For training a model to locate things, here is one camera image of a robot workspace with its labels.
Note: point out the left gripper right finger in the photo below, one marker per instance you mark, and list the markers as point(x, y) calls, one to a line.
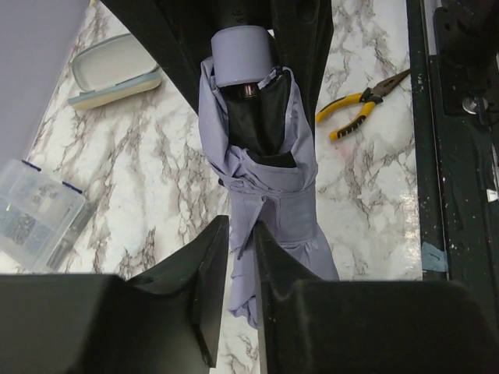
point(310, 325)

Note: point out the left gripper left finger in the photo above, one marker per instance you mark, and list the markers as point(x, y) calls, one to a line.
point(164, 320)

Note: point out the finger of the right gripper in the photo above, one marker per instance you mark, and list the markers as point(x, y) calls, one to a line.
point(303, 33)
point(175, 33)

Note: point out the beige umbrella case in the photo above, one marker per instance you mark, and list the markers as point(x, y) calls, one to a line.
point(113, 69)

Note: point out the lavender umbrella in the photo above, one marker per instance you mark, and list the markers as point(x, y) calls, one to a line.
point(257, 139)

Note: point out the clear plastic parts box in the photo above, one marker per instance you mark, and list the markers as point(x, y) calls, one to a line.
point(39, 217)

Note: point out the yellow handled pliers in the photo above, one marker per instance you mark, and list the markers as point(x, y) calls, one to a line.
point(369, 99)

